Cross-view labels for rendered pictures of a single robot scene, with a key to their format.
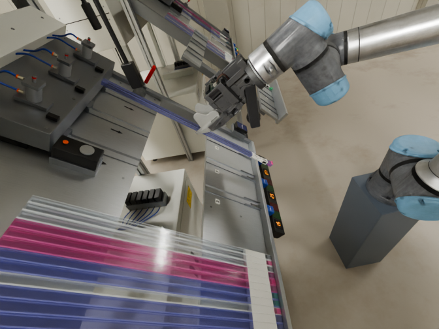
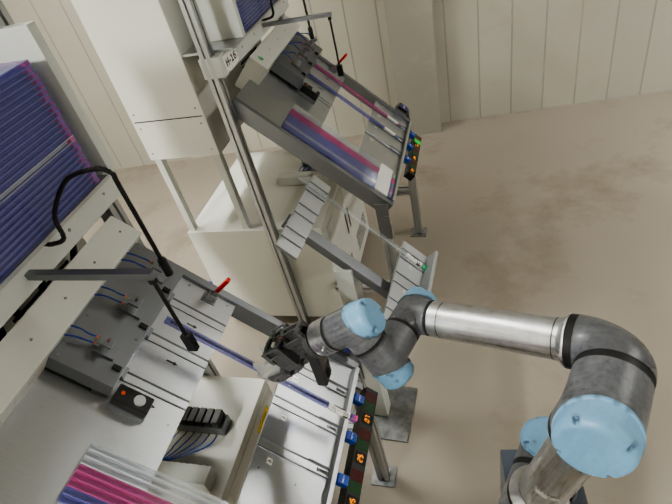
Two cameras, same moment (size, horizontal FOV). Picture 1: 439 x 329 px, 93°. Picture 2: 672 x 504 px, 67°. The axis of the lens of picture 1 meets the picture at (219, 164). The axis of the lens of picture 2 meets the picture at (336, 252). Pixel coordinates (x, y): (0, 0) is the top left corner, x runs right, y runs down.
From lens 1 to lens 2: 71 cm
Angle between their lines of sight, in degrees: 10
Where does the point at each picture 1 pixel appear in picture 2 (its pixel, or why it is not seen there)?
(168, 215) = (225, 450)
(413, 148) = (536, 443)
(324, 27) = (366, 333)
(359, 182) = (506, 461)
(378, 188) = not seen: hidden behind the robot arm
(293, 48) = (341, 340)
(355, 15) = not seen: outside the picture
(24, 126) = (94, 380)
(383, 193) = not seen: hidden behind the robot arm
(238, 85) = (298, 348)
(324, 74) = (375, 366)
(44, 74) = (114, 311)
